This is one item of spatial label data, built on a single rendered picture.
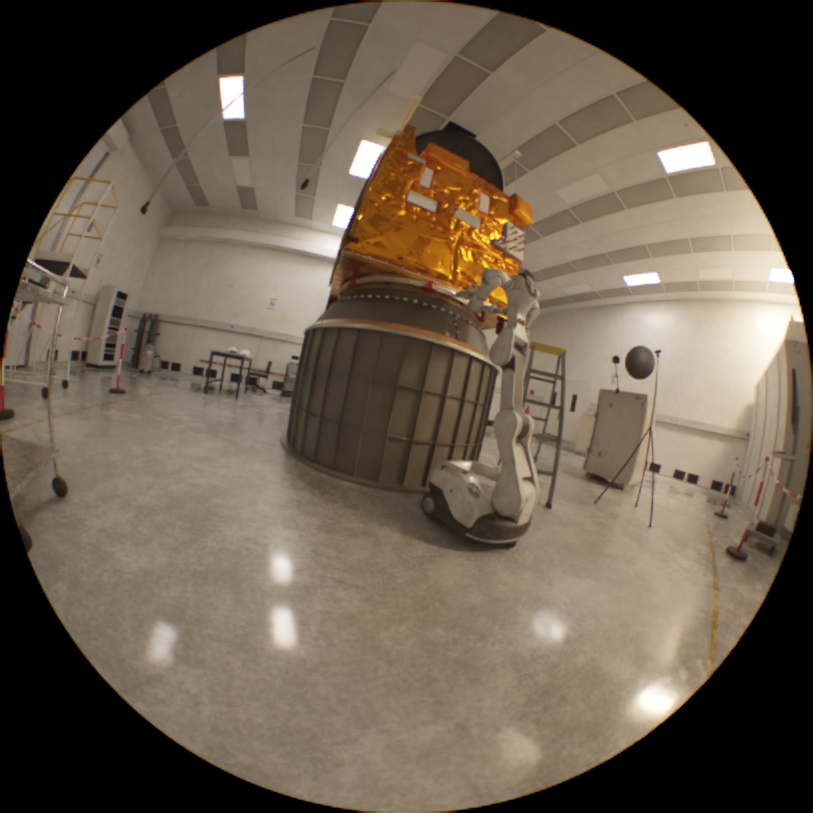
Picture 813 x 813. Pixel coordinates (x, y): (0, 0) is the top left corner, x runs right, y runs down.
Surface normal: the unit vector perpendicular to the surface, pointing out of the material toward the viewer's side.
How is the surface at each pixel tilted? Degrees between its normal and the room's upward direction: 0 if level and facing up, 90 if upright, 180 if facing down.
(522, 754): 0
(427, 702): 0
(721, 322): 90
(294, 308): 90
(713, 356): 90
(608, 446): 90
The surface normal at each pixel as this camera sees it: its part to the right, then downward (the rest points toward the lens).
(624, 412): -0.90, -0.16
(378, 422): 0.00, 0.06
